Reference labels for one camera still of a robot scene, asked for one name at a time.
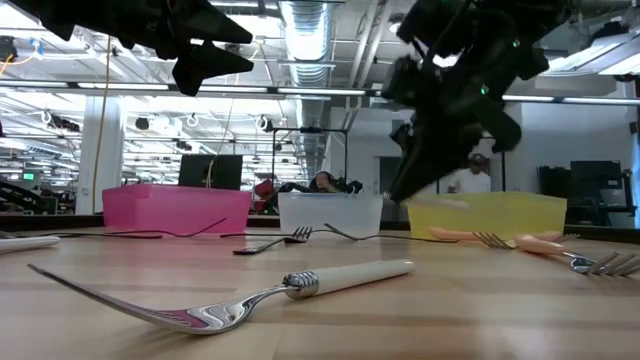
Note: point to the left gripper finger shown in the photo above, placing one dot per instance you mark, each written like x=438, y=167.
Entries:
x=215, y=25
x=210, y=67

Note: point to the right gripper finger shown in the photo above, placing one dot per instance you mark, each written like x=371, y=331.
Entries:
x=450, y=155
x=415, y=160

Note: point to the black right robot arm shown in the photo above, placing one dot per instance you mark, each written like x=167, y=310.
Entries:
x=500, y=30

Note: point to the person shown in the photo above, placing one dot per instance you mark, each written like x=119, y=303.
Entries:
x=475, y=182
x=325, y=182

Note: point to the background black robot arms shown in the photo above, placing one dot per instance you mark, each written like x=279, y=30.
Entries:
x=352, y=186

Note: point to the yellow plastic bin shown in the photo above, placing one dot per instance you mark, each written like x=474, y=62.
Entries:
x=500, y=217

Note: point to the clear plastic bin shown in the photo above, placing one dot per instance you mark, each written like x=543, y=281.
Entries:
x=350, y=215

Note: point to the black monitor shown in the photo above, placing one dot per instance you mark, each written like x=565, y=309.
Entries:
x=225, y=172

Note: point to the black bar with light strips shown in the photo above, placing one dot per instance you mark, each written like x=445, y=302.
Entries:
x=320, y=91

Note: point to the red chair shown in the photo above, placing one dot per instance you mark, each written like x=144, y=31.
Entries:
x=265, y=190

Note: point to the white building column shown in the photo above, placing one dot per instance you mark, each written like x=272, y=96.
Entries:
x=114, y=165

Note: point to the black equipment rack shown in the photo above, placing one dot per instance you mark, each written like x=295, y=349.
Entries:
x=595, y=175

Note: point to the pink plastic bin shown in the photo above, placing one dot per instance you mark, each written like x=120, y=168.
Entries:
x=175, y=210

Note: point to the green exit sign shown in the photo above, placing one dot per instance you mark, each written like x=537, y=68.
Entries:
x=28, y=176

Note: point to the blue panel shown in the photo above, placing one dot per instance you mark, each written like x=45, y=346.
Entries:
x=636, y=175

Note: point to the black background station frame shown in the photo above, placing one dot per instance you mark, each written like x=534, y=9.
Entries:
x=503, y=172

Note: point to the ribbed silver ventilation duct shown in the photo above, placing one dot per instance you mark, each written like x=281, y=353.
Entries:
x=305, y=40

